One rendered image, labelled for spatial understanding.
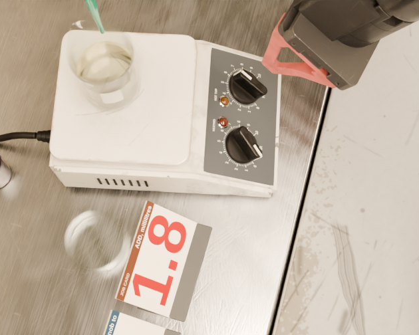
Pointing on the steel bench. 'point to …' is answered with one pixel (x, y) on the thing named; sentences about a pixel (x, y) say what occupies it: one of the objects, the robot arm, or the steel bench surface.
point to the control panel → (240, 119)
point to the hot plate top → (185, 114)
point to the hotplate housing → (155, 182)
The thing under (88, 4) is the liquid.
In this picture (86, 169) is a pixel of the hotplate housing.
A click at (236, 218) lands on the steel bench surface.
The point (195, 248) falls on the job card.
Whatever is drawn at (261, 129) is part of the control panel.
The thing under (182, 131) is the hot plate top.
